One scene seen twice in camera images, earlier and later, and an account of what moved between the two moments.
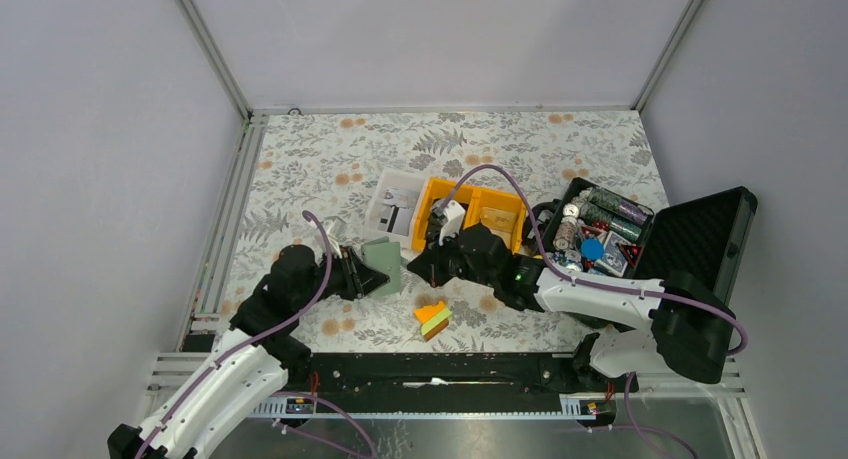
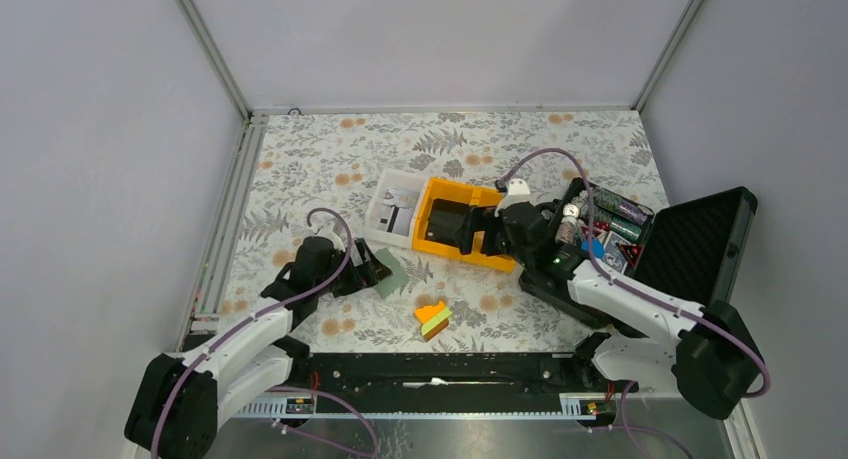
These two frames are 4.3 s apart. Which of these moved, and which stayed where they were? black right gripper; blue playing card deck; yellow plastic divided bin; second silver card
Moved: black right gripper
Stayed: yellow plastic divided bin; second silver card; blue playing card deck
